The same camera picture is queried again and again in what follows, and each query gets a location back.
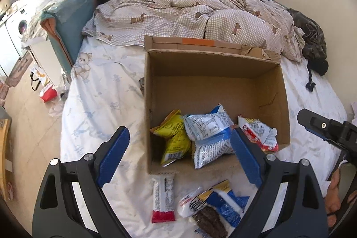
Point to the white floral bed sheet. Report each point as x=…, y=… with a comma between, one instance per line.
x=111, y=104

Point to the clear plastic bag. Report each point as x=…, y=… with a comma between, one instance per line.
x=57, y=108

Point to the white floor cabinet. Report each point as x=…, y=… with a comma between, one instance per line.
x=7, y=45

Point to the teal cushion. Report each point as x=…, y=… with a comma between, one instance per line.
x=69, y=20

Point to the patterned cloth on storage box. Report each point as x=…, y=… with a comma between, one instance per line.
x=36, y=24

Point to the person's right hand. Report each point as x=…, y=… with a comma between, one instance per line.
x=336, y=190

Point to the white storage box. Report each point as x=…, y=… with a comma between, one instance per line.
x=47, y=56

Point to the blue and yellow packet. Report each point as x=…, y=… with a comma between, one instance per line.
x=226, y=204

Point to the wooden furniture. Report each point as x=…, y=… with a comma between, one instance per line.
x=5, y=157

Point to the red and white packet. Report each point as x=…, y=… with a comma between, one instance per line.
x=258, y=132

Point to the blue and white snack bag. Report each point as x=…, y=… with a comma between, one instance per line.
x=207, y=132

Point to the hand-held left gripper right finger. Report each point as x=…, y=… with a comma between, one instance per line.
x=246, y=157

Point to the dark patterned cloth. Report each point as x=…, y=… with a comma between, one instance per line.
x=312, y=40

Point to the white washing machine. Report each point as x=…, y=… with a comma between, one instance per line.
x=19, y=26

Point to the brown floor mat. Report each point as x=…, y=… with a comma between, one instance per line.
x=19, y=70

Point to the white object at bedside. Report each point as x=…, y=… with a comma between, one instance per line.
x=354, y=111

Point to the yellow snack bag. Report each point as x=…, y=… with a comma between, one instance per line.
x=174, y=140

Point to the brown cardboard box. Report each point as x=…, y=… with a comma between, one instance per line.
x=209, y=87

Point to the white bar packet red end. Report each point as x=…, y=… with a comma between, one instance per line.
x=164, y=193

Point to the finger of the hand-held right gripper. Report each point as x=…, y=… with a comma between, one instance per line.
x=315, y=123

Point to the white and red shopping bag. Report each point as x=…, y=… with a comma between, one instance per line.
x=46, y=90

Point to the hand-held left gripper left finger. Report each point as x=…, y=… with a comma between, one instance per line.
x=113, y=157

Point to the checked bear print quilt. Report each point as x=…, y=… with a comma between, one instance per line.
x=181, y=9

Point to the dark brown jerky packet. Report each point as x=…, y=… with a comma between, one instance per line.
x=209, y=221

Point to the small grey cloth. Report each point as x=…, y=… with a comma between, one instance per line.
x=141, y=84

